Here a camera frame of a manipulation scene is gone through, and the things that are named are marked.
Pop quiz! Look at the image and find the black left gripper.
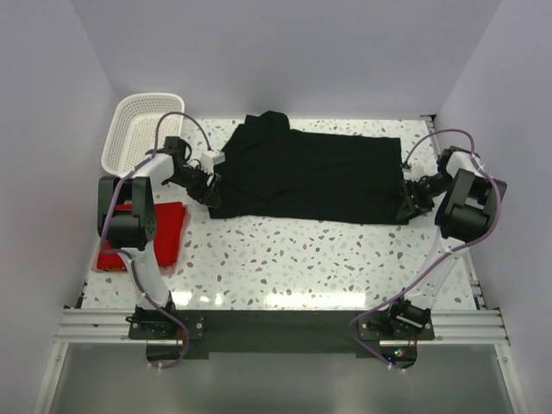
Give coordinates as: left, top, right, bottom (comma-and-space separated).
167, 164, 221, 209

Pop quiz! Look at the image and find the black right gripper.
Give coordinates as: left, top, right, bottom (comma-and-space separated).
396, 172, 453, 221

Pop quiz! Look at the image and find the black t shirt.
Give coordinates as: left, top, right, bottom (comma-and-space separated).
209, 111, 404, 225

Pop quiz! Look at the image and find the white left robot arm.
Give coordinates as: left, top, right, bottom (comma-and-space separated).
97, 136, 225, 338

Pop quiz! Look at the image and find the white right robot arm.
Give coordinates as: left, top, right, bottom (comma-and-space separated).
382, 147, 507, 339

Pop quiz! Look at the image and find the red folded t shirt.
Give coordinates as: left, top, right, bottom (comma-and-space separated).
91, 202, 187, 274

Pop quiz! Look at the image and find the white plastic basket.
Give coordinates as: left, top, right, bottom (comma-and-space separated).
101, 93, 185, 175

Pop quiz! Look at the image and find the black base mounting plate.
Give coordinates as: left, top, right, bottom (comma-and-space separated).
126, 308, 436, 367

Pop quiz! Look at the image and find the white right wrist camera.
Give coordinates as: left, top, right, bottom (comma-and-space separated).
410, 164, 425, 181

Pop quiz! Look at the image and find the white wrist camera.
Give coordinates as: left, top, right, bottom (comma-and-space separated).
200, 150, 225, 173
410, 164, 425, 181

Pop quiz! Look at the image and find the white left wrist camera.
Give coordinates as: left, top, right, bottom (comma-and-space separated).
200, 150, 225, 173

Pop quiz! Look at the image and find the aluminium frame rail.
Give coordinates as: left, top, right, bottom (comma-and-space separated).
56, 309, 509, 345

